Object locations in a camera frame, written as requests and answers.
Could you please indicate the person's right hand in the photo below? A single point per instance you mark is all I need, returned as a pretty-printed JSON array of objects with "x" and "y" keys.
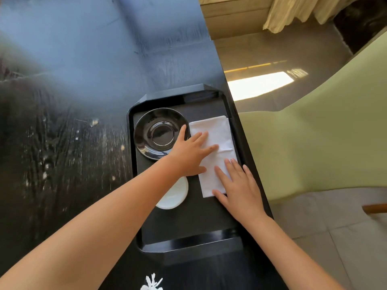
[{"x": 242, "y": 196}]

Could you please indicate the person's left hand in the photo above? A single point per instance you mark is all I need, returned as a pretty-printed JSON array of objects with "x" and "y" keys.
[{"x": 187, "y": 157}]

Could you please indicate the black glossy saucer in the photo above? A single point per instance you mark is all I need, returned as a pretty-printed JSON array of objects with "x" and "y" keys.
[{"x": 157, "y": 134}]

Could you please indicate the white cloth napkin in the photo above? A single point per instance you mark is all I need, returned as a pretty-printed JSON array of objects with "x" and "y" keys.
[{"x": 214, "y": 129}]

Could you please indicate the white ceramic cup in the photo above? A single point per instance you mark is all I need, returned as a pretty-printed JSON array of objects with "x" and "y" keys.
[{"x": 173, "y": 197}]

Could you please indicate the black plastic tray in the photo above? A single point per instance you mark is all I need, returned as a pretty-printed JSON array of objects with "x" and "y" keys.
[{"x": 193, "y": 220}]

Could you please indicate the person's right forearm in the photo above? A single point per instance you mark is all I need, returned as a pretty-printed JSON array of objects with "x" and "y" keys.
[{"x": 287, "y": 256}]

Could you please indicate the person's left forearm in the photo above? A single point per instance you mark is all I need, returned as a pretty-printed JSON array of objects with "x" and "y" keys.
[{"x": 90, "y": 232}]

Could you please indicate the pale green chair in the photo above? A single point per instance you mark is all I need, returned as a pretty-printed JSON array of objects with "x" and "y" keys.
[{"x": 326, "y": 141}]

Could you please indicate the wooden chair leg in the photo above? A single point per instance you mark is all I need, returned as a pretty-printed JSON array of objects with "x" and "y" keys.
[{"x": 376, "y": 208}]

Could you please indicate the cream pleated curtain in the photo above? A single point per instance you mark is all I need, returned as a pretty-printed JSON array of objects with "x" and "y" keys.
[{"x": 299, "y": 12}]

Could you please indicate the black rug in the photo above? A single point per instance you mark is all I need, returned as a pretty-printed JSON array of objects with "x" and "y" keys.
[{"x": 362, "y": 24}]

